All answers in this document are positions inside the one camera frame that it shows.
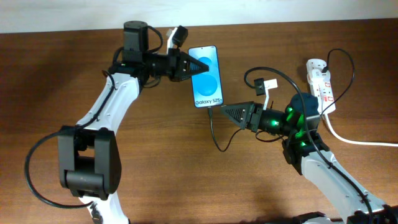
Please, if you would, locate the white USB charger adapter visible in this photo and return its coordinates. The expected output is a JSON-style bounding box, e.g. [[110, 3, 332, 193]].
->
[[307, 69, 331, 85]]

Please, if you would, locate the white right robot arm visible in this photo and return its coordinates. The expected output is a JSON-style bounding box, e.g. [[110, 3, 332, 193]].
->
[[221, 93, 397, 223]]

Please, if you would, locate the blue Galaxy smartphone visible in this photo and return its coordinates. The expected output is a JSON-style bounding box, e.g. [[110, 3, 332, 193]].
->
[[188, 45, 223, 108]]

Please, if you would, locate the white power strip cord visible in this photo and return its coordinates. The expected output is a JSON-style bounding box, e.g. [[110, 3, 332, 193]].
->
[[323, 113, 398, 147]]

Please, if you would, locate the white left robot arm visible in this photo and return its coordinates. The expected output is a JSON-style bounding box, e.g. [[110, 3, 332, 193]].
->
[[58, 21, 209, 223]]

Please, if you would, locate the white power strip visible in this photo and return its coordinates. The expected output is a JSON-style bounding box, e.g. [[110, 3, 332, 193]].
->
[[306, 58, 336, 114]]

